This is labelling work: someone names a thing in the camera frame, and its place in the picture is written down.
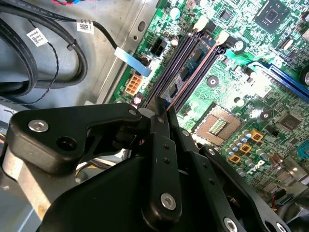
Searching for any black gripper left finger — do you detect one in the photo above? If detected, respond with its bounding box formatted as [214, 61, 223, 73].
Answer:
[8, 96, 183, 227]

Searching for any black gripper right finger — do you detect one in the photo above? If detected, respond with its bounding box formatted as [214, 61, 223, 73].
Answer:
[168, 105, 293, 232]

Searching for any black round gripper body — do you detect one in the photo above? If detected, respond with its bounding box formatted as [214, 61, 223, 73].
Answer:
[37, 122, 218, 232]

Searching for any RAM memory stick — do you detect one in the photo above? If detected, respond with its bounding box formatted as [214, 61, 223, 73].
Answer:
[158, 38, 217, 114]

